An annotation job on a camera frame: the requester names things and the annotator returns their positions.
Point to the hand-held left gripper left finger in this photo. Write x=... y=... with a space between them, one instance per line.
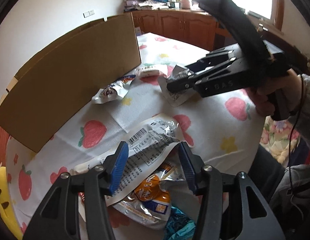
x=118 y=170

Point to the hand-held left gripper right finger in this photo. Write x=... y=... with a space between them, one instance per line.
x=187 y=167

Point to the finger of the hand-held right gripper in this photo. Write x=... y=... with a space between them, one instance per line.
x=210 y=60
x=182 y=83

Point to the silver snack packet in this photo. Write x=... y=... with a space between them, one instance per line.
x=176 y=99

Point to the large white printed snack packet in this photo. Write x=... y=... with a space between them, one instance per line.
x=145 y=155

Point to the small white red snack packet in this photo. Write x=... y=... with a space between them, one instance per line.
x=150 y=72

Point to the orange snack packet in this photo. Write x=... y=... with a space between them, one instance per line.
x=150 y=200

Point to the teal foil snack wrapper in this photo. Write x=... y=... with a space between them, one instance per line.
x=180 y=226

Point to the small silver red packet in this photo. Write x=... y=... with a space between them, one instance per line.
x=108 y=93

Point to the brown cardboard box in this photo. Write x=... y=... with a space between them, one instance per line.
x=69 y=75

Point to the person's right hand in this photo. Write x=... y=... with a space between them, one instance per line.
x=263 y=100

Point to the strawberry print tablecloth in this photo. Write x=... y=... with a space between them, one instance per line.
x=215 y=130

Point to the wooden window cabinet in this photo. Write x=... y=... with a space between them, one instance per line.
x=170 y=25

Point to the pink bottle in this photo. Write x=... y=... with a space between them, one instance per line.
x=186 y=1

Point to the white cardboard box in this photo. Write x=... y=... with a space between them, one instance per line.
x=139 y=31

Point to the person's black pants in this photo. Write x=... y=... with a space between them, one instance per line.
x=265 y=175

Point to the purple box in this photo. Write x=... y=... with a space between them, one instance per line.
x=132 y=3

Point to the person's grey jacket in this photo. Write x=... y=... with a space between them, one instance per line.
x=300 y=205

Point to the yellow plush toy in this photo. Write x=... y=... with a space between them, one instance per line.
x=4 y=205

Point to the white wall switch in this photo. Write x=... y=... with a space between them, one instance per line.
x=88 y=13

